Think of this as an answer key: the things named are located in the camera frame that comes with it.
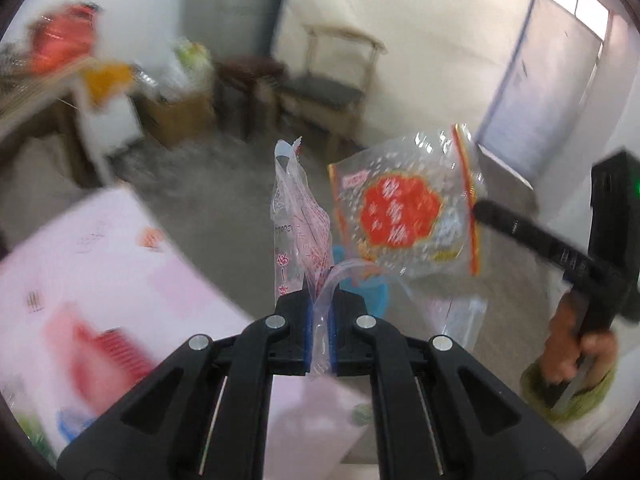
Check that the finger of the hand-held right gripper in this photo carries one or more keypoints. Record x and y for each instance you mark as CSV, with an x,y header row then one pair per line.
x,y
525,232

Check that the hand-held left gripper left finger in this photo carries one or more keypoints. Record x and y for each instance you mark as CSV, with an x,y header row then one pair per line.
x,y
309,340

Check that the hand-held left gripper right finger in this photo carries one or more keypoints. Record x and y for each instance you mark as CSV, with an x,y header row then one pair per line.
x,y
334,345

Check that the clear plastic bag red print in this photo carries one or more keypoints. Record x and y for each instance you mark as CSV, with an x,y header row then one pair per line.
x,y
300,220

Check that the clear packet round red label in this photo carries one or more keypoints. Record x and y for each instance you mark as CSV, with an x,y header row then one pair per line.
x,y
400,205

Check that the red printed packet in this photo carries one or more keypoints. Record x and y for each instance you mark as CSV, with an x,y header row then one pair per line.
x,y
110,360

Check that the person's right forearm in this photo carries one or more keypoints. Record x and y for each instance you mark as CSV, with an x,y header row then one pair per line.
x,y
595,410

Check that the person's right hand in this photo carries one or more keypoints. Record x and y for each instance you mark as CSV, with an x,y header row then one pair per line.
x,y
560,345

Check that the clear plastic wrapper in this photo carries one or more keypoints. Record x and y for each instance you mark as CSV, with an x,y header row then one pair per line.
x,y
460,320

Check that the blue framed door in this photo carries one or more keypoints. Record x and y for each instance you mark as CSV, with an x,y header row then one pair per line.
x,y
545,85

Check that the wooden chair dark seat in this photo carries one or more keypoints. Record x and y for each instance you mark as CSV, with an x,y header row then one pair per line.
x,y
320,90

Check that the brown cardboard box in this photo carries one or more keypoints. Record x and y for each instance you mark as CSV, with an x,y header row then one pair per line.
x,y
180,115

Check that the dark wooden stool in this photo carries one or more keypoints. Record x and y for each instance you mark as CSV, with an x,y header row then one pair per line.
x,y
245,67

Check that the white plastic bag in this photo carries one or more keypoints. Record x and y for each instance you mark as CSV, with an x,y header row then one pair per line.
x,y
192,57

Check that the yellow plastic bag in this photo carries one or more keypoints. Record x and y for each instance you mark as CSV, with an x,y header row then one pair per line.
x,y
107,80

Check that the grey refrigerator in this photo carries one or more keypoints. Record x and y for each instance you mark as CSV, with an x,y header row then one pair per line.
x,y
235,0

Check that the long wooden side table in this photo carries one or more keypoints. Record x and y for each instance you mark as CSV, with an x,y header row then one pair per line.
x,y
30,95

